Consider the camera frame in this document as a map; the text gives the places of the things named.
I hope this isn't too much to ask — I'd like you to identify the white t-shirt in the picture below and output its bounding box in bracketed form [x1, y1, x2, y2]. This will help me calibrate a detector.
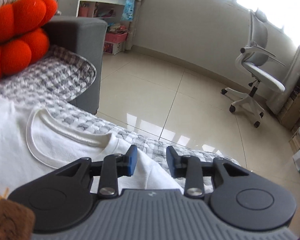
[0, 99, 186, 221]

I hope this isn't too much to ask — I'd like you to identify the grey checkered sofa cover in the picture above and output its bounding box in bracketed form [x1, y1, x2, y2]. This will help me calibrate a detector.
[0, 45, 241, 193]

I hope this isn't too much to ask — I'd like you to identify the grey curtain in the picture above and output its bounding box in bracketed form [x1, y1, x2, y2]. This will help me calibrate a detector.
[266, 45, 300, 114]

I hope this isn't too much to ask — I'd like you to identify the wooden shelf unit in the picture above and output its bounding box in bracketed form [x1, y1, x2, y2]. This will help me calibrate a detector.
[277, 78, 300, 153]

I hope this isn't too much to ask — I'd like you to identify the brown plush patch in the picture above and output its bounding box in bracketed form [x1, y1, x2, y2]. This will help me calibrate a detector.
[0, 199, 36, 240]

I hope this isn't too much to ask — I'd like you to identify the white office chair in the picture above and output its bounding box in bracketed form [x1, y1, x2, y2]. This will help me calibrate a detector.
[221, 10, 285, 128]

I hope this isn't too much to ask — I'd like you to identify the pink storage basket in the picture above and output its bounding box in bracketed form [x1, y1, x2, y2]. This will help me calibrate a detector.
[105, 33, 128, 43]

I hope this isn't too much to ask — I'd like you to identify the dark grey sofa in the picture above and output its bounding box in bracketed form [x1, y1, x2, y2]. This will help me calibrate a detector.
[43, 16, 107, 114]

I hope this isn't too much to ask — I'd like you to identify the white desk shelf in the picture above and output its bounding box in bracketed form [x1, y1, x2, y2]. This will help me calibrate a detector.
[57, 0, 141, 50]

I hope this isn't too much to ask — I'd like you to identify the orange knot plush cushion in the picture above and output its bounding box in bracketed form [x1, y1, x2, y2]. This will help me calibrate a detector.
[0, 0, 57, 79]

